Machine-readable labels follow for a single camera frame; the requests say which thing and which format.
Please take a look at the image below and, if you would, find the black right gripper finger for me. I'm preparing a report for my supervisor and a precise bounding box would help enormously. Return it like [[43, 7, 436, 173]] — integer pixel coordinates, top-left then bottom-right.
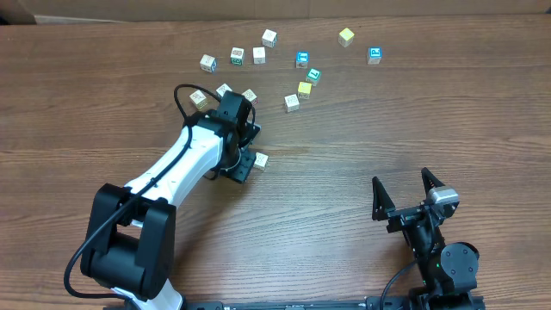
[[421, 167, 445, 201], [372, 177, 395, 221]]

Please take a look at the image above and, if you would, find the red elephant wooden block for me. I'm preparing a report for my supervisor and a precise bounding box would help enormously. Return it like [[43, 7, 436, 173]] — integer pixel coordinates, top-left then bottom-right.
[[254, 152, 269, 171]]

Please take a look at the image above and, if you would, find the red edged bee block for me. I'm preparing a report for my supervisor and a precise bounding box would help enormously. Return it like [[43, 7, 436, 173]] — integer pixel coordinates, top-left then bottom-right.
[[242, 89, 258, 105]]

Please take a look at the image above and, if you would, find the yellow letter wooden block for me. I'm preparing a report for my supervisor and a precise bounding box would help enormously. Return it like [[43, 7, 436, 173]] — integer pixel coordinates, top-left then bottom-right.
[[189, 90, 208, 110]]

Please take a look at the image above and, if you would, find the white block near arm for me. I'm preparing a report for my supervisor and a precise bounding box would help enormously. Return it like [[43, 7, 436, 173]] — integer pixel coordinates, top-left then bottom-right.
[[216, 84, 232, 97]]

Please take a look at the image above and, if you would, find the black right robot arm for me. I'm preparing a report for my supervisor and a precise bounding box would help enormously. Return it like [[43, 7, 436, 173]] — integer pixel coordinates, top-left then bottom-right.
[[366, 167, 485, 309]]

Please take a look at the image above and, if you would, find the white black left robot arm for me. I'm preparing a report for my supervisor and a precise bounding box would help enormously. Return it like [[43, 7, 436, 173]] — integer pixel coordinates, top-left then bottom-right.
[[64, 90, 261, 309]]

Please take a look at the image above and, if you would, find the white pretzel wooden block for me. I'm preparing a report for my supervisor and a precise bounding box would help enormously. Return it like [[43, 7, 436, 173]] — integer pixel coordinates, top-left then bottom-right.
[[284, 94, 300, 113]]

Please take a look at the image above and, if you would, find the yellow top wooden block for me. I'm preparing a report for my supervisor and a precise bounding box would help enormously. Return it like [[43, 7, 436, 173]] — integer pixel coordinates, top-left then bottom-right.
[[297, 82, 313, 99]]

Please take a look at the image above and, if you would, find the white blue wooden block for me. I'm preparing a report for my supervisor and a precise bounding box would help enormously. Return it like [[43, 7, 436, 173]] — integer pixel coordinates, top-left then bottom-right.
[[200, 54, 217, 73]]

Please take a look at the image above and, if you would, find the green red wooden block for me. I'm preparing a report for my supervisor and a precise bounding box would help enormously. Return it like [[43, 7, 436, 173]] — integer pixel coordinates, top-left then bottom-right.
[[230, 47, 245, 65]]

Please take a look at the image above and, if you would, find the plain white wooden block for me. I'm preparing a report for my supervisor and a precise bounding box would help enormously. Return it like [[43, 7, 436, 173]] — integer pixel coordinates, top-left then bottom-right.
[[252, 47, 266, 65]]

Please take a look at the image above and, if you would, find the green top wooden block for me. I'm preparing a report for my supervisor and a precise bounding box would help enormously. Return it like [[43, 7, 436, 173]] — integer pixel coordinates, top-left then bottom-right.
[[306, 68, 322, 86]]

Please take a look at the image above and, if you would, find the blue top wooden block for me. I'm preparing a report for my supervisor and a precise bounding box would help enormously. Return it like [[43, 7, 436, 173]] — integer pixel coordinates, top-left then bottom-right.
[[295, 51, 310, 69]]

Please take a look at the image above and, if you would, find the white block dark edge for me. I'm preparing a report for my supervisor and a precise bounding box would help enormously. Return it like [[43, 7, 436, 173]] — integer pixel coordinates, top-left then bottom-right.
[[262, 29, 277, 48]]

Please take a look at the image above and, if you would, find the far blue wooden block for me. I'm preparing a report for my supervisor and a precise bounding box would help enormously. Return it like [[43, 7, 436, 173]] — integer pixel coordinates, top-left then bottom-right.
[[367, 46, 382, 65]]

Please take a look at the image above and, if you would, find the far yellow wooden block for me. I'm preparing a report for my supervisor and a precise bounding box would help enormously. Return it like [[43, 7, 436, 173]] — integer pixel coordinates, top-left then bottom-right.
[[338, 28, 355, 47]]

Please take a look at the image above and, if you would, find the cardboard backdrop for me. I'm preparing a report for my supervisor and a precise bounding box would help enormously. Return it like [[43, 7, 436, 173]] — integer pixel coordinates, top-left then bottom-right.
[[1, 0, 550, 24]]

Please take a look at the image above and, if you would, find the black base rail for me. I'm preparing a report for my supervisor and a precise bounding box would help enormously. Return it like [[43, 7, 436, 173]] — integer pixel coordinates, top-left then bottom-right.
[[104, 297, 486, 310]]

